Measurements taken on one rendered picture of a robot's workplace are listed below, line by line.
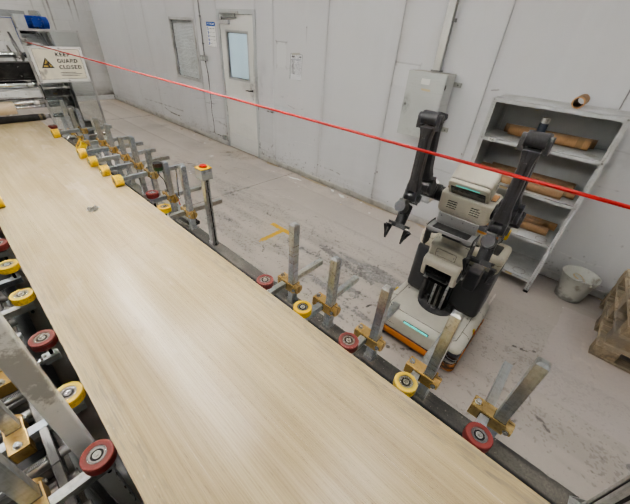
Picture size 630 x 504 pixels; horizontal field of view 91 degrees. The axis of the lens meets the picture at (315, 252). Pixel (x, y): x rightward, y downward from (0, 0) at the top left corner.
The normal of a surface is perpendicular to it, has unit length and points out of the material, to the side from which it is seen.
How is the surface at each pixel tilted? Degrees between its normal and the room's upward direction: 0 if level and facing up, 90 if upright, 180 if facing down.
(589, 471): 0
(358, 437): 0
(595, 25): 90
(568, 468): 0
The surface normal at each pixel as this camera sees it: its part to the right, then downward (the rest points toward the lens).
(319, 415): 0.07, -0.82
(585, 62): -0.67, 0.39
